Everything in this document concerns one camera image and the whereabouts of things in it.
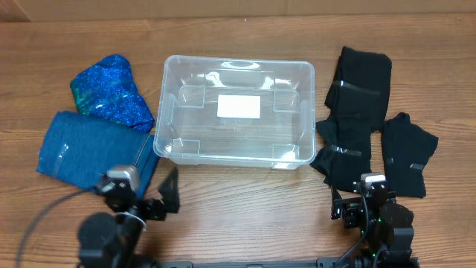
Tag black folded garment top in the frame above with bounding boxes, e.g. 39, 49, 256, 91
325, 46, 392, 131

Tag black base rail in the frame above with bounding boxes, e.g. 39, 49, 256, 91
160, 257, 338, 268

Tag blue denim jeans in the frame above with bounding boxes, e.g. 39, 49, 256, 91
36, 111, 159, 198

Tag sparkly blue garment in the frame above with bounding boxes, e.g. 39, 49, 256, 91
70, 54, 155, 133

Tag clear plastic storage bin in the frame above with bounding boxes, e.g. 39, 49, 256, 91
153, 55, 317, 170

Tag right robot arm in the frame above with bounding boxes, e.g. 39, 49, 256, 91
331, 182, 419, 268

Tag black garment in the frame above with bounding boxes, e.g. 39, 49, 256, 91
311, 116, 372, 192
325, 46, 392, 131
382, 112, 438, 198

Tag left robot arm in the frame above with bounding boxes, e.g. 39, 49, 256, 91
77, 165, 180, 267

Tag white label in bin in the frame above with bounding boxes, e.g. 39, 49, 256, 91
216, 95, 261, 119

